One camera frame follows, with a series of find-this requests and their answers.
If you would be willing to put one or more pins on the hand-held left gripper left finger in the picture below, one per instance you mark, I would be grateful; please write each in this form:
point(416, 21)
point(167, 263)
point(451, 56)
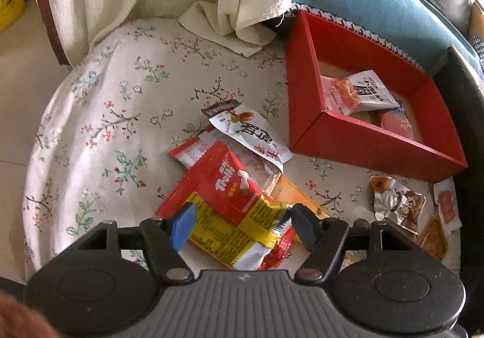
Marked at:
point(183, 226)

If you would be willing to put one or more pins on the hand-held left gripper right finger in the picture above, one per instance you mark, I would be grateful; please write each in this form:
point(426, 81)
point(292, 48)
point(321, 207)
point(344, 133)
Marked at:
point(304, 226)

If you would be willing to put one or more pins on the yellow red snack packet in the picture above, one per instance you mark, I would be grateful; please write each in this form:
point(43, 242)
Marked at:
point(227, 230)

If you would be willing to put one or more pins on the red cardboard box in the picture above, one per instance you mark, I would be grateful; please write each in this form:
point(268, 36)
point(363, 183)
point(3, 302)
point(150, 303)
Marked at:
point(359, 156)

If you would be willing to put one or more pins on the silver brown snack packet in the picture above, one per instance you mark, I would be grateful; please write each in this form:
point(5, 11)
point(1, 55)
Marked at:
point(400, 202)

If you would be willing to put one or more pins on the orange flat snack packet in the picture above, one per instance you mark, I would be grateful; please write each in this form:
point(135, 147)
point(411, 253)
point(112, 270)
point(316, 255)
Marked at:
point(291, 190)

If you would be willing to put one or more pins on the red gummy snack packet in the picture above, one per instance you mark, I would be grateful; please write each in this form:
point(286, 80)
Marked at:
point(221, 179)

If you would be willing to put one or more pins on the red white snack packet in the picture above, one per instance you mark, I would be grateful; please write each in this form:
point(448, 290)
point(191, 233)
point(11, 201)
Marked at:
point(189, 154)

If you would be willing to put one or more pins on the white brown-top snack packet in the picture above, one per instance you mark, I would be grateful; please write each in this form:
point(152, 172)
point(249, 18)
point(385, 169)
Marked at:
point(249, 134)

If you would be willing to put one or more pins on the orange brown snack packet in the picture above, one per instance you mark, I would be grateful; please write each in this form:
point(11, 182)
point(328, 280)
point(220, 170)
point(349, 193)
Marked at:
point(433, 239)

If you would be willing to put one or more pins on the white orange meat packet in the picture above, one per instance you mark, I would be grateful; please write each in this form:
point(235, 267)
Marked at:
point(342, 96)

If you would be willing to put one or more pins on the pink meat snack packet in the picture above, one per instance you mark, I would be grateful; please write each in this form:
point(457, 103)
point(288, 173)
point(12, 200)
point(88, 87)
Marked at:
point(395, 122)

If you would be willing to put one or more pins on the white sausage packet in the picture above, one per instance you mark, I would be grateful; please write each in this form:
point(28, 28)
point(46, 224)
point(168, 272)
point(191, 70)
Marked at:
point(448, 205)

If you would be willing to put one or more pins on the white black-print snack packet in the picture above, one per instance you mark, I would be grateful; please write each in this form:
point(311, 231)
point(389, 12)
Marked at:
point(372, 90)

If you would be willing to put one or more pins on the dark armrest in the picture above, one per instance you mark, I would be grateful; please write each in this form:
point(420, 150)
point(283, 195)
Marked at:
point(467, 103)

